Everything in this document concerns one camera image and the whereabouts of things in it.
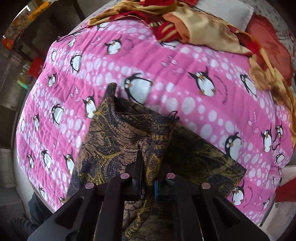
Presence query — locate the dark paisley patterned garment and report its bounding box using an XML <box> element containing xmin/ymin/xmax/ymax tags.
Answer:
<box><xmin>67</xmin><ymin>83</ymin><xmax>246</xmax><ymax>240</ymax></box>

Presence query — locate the pink penguin print blanket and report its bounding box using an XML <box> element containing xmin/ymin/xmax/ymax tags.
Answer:
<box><xmin>16</xmin><ymin>20</ymin><xmax>293</xmax><ymax>224</ymax></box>

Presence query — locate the red and gold quilt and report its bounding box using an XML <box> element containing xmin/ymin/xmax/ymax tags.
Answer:
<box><xmin>87</xmin><ymin>0</ymin><xmax>296</xmax><ymax>149</ymax></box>

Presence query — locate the white pillow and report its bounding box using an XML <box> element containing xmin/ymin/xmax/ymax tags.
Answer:
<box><xmin>195</xmin><ymin>0</ymin><xmax>254</xmax><ymax>31</ymax></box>

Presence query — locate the floral print bed sheet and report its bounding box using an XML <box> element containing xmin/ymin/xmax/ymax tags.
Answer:
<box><xmin>241</xmin><ymin>0</ymin><xmax>295</xmax><ymax>58</ymax></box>

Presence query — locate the dark wooden cabinet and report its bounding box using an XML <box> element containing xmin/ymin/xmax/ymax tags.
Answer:
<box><xmin>0</xmin><ymin>0</ymin><xmax>86</xmax><ymax>149</ymax></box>

